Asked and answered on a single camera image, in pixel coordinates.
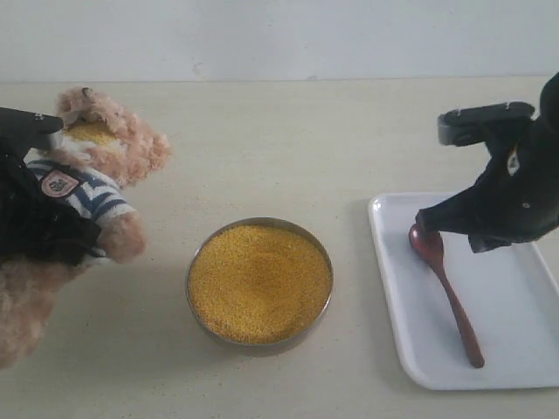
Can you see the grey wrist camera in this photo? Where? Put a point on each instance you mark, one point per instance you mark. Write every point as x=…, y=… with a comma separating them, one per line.
x=467, y=126
x=23, y=129

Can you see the metal bowl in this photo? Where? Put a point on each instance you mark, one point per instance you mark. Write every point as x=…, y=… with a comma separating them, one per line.
x=262, y=345

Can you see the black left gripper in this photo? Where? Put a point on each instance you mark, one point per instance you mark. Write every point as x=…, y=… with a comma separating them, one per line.
x=34, y=225

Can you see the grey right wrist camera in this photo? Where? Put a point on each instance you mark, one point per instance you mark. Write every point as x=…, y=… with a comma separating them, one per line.
x=467, y=126

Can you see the yellow millet grains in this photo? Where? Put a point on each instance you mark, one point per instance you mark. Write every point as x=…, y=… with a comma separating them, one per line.
x=260, y=283

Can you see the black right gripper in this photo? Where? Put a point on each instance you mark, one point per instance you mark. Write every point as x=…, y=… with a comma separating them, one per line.
x=515, y=200

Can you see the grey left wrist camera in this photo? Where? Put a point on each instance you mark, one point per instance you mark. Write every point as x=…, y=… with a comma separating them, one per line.
x=23, y=129

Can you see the dark red wooden spoon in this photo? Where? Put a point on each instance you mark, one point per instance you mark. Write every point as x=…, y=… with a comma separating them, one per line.
x=429, y=246

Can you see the white rectangular tray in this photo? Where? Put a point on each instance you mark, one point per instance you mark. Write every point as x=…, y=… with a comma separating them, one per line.
x=510, y=297

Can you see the pink teddy bear striped sweater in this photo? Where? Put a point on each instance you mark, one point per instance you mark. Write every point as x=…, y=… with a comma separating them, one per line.
x=105, y=148

